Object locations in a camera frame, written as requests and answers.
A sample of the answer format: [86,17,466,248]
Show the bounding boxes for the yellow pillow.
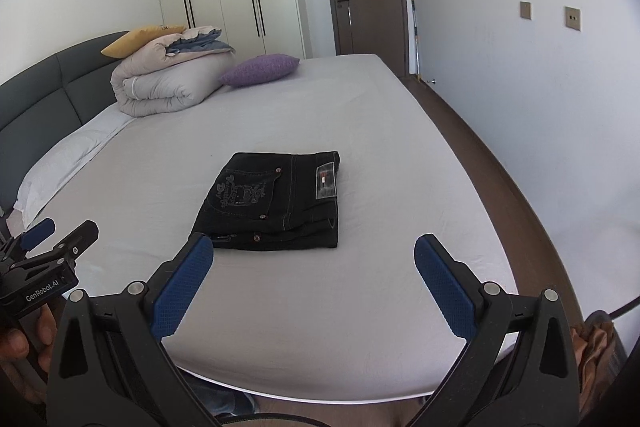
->
[101,25,186,60]

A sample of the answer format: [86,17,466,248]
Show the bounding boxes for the black denim pants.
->
[192,150,341,251]

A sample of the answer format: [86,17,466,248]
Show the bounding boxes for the brown patterned cloth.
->
[570,311,627,416]

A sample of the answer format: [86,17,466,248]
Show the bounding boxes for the wall socket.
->
[520,1,533,20]
[564,6,582,31]

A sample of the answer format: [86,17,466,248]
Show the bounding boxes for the folded beige duvet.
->
[111,28,235,118]

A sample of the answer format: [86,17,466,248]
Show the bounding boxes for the right wall socket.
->
[564,6,582,31]

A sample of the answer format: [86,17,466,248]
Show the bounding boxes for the folded blue garment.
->
[166,27,235,56]

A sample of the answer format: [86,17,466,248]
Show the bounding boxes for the left hand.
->
[1,305,58,404]

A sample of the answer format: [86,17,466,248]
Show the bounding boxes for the grey upholstered headboard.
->
[0,31,123,215]

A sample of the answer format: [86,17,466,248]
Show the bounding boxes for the purple cushion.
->
[219,54,300,88]

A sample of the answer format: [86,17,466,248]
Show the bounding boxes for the white pillow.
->
[14,104,134,228]

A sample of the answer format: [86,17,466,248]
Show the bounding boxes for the left wall socket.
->
[520,1,533,20]

